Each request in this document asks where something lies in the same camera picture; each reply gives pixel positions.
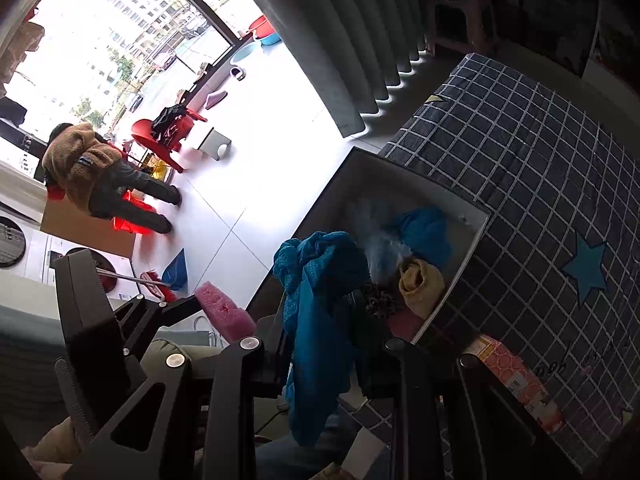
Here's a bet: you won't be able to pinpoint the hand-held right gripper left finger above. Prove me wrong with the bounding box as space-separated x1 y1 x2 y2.
65 320 293 480

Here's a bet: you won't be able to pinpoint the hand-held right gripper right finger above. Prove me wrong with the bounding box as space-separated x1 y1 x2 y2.
352 335 583 480

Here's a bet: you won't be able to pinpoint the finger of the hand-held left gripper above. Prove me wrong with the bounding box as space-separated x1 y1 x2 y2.
125 295 202 358
114 296 168 333

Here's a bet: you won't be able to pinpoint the pink sponge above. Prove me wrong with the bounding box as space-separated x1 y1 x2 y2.
194 281 257 345
387 310 426 343

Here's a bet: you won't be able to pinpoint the leopard print scrunchie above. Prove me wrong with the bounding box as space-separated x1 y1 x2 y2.
361 282 406 318

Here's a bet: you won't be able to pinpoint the blue cloth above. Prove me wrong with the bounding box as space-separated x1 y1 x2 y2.
272 230 371 448

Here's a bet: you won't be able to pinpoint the light blue furry fabric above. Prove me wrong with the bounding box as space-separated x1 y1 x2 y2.
347 200 416 281

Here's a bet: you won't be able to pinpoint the red broom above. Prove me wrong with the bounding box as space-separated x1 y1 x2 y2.
95 267 178 301

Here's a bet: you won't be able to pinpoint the blue dustpan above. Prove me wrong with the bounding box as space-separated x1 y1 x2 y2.
161 248 188 292

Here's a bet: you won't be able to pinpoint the white washing machine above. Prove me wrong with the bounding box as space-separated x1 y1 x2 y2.
0 215 133 301

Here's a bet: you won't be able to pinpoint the red bucket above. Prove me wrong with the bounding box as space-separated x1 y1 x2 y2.
112 187 156 238

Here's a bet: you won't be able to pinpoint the brown cardboard sheet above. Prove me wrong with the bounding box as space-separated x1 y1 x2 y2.
40 200 136 261

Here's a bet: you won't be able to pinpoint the orange snack packet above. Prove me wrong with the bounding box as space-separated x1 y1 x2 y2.
467 334 566 435

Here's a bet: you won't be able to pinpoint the person's jeans legs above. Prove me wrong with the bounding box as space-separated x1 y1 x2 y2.
255 410 401 480

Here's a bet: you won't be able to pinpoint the red plastic chair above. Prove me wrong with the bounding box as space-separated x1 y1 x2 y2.
131 105 208 173

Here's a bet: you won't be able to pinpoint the small white floor box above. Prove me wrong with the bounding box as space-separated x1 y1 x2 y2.
199 129 232 162

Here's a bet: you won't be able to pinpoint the black garment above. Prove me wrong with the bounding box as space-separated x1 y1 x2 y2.
150 105 188 141

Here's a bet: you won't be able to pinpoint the grey checked blanket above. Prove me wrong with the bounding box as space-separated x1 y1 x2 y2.
350 52 640 476

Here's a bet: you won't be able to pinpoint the pale blue basin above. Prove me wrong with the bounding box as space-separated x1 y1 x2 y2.
230 40 263 66

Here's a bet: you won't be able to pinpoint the grey pleated curtain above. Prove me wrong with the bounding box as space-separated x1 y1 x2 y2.
225 0 431 138

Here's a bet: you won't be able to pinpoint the pink plastic stool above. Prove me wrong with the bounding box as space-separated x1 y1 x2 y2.
425 0 498 58

